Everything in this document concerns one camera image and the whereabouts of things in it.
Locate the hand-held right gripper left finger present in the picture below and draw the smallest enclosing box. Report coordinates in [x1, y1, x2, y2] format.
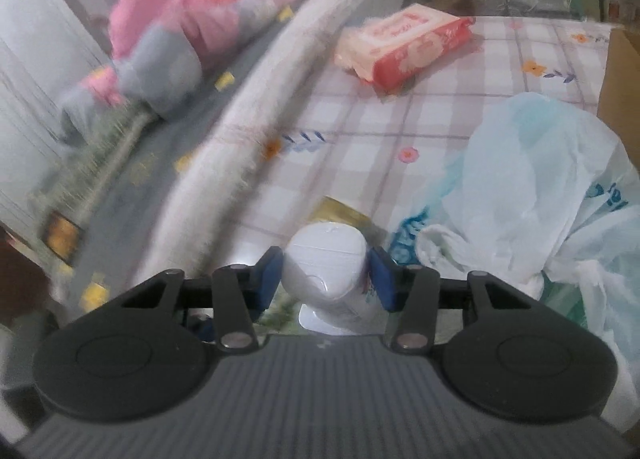
[69, 246, 284, 353]

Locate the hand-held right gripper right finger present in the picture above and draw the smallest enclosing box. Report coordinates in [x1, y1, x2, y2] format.
[368, 246, 582, 355]

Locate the brown cardboard box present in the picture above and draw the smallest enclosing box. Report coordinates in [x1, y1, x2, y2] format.
[596, 28, 640, 174]

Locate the yellow packet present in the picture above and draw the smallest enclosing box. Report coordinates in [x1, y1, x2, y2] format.
[312, 195, 374, 235]

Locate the floral plaid tablecloth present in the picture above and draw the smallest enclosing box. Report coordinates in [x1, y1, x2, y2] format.
[200, 16, 626, 335]

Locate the cream mattress pad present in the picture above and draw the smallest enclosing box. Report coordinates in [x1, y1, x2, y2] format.
[135, 0, 407, 280]

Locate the white plastic bag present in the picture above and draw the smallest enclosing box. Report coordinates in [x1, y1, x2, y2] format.
[415, 91, 640, 420]

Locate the grey star-print bed sheet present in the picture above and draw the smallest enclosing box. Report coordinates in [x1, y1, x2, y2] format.
[25, 0, 401, 310]

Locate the brown label patch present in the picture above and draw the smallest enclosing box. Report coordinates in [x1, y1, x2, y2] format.
[45, 216, 81, 253]

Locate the red tissue packet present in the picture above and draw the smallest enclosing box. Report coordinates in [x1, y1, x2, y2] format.
[334, 3, 475, 88]

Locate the pink grey blanket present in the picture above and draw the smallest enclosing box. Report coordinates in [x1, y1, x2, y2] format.
[60, 0, 354, 144]

